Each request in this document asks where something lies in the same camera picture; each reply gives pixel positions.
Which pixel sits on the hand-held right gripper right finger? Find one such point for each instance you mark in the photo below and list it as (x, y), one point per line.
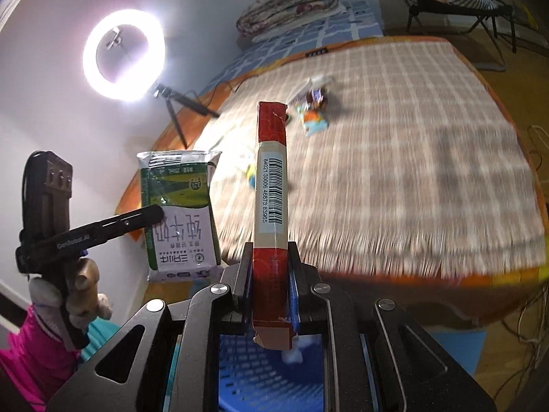
(294, 304)

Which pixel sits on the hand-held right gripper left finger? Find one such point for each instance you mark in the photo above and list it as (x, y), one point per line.
(248, 283)

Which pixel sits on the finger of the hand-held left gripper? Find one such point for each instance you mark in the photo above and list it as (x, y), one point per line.
(141, 215)

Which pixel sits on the green white milk carton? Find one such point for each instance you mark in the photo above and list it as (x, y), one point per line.
(180, 240)

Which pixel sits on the blue plastic basket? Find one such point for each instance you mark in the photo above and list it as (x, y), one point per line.
(266, 386)

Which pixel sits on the red cardboard box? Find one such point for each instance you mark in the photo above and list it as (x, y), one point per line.
(270, 180)

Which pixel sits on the clear plastic bag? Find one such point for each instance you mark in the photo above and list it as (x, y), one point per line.
(315, 82)

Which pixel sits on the person's left forearm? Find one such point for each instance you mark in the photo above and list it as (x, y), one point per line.
(30, 360)

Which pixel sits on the person's left hand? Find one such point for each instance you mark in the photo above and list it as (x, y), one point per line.
(85, 283)

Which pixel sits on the yellow blue small wrapper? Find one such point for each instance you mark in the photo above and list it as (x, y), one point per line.
(251, 176)

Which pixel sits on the black tripod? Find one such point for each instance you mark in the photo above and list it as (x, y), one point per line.
(162, 91)

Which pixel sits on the beige plaid blanket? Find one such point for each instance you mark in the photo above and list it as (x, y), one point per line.
(386, 158)

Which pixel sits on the orange teal snack wrapper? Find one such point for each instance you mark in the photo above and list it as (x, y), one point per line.
(314, 122)

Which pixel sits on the dark snack wrapper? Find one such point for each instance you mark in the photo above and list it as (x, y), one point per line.
(318, 98)

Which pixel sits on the folded floral quilt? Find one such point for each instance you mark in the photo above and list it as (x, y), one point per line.
(291, 4)

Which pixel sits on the blue checked bed sheet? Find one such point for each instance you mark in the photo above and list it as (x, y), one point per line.
(334, 30)

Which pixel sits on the white folded bedding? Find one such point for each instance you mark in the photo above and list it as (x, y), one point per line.
(339, 8)

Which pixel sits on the black folding chair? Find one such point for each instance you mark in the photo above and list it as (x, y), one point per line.
(429, 4)

